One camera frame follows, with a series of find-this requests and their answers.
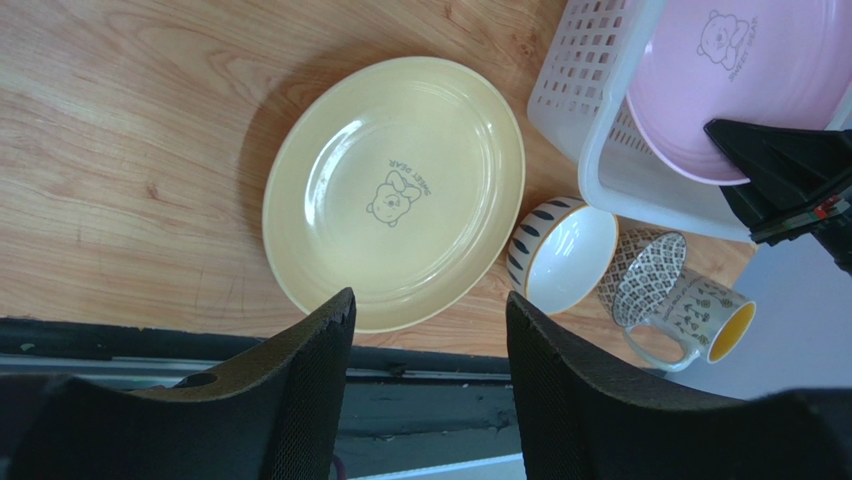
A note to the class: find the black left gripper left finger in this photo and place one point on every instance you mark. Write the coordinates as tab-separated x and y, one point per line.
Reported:
271	412

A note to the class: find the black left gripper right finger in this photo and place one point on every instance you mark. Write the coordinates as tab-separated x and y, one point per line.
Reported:
585	414

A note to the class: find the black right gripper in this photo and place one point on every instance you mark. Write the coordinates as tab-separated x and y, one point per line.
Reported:
798	183

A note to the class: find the pink plate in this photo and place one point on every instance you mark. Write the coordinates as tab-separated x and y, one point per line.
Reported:
776	63

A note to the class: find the white plastic basket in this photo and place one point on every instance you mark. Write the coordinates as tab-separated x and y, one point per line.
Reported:
579	103

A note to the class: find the yellow plate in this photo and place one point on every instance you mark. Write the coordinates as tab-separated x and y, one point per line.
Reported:
402	183

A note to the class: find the white striped bowl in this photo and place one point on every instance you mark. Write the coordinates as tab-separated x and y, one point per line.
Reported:
560	251

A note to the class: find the patterned mug yellow inside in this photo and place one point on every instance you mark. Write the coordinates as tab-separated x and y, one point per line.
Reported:
705	318

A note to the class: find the grey patterned bowl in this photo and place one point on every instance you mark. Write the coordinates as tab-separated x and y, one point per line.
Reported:
646	264

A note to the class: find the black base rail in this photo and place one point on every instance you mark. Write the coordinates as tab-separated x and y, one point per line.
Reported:
405	414

